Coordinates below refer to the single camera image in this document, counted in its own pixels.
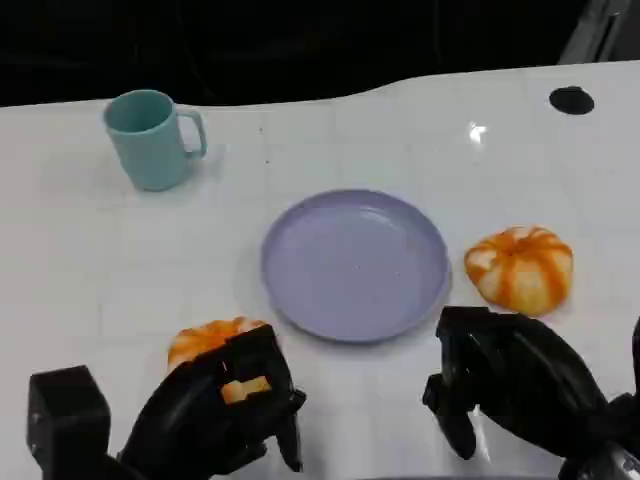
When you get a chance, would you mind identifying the grey metal frame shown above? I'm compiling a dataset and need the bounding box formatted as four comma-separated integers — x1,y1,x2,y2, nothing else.
557,0,640,64

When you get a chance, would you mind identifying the black round table grommet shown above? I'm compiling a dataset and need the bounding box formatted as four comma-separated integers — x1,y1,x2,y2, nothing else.
548,86,596,117

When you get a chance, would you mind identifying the lilac plate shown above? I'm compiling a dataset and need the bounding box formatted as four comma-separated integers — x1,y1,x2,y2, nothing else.
259,188,452,345

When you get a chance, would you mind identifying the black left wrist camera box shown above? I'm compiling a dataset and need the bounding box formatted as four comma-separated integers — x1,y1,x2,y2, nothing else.
26,364,112,480

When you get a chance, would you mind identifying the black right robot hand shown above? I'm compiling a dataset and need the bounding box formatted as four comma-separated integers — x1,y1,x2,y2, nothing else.
422,305,620,461

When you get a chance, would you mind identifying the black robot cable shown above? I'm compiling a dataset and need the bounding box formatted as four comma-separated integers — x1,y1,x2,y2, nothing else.
630,314,640,401

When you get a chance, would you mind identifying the pale green mug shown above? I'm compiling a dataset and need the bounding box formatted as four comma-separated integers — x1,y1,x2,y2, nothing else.
102,89,209,193

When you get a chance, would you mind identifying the orange white toy bread roll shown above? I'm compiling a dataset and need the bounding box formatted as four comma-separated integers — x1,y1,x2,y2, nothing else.
167,315,274,404
463,225,574,317

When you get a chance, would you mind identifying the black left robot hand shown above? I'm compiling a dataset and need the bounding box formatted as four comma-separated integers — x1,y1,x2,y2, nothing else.
118,323,308,480

